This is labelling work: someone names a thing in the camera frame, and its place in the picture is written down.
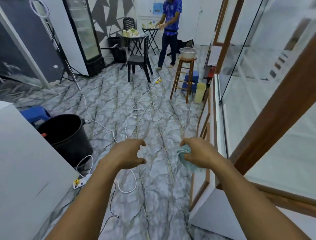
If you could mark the person's right hand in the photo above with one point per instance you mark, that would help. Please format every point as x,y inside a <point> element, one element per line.
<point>205,154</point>

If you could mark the person's left hand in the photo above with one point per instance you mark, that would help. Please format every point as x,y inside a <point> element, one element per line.
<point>123,154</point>

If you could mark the light blue cleaning cloth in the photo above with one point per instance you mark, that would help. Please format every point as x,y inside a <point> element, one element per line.
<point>192,168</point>

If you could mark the narrow glass panel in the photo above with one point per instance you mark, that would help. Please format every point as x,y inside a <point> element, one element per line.
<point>291,160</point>

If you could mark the person's right forearm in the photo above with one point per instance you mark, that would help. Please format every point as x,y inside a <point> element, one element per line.
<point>251,205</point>

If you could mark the person's left forearm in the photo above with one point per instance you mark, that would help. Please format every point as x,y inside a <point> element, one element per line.
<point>84,205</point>

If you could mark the white cabinet door wooden trim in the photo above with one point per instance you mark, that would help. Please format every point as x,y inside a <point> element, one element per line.
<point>198,183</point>
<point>203,116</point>

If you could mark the black plastic bucket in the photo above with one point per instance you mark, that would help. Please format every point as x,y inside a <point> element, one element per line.
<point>71,146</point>

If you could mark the pale yellow plastic container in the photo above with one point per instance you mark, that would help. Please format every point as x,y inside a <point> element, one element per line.
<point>200,94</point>

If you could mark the blue plastic stool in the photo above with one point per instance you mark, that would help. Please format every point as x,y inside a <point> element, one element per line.
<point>34,113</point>
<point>195,76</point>

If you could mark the black plastic chair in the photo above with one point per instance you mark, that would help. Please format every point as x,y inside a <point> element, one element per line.
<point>138,60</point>
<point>188,44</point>
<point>129,23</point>

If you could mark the white counter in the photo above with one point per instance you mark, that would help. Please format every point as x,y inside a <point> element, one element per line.
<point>29,173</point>

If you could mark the brown wooden stool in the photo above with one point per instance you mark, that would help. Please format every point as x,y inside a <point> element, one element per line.
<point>187,59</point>

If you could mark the clear plastic basin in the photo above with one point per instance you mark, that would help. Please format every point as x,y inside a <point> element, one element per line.
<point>188,52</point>

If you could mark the black tripod stand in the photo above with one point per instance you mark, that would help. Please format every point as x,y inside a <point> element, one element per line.
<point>64,64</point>

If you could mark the black folding table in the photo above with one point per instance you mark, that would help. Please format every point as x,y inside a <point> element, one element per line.
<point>134,37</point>

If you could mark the pile of yellow food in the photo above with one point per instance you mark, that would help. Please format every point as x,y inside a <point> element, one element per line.
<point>149,25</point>
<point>130,32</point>

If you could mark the black round table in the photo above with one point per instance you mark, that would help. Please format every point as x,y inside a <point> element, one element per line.
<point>151,30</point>

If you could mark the black glass door fridge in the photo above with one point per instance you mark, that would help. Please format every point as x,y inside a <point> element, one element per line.
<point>84,29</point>

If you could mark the blue box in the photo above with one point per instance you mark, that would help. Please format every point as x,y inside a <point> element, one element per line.
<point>157,8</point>

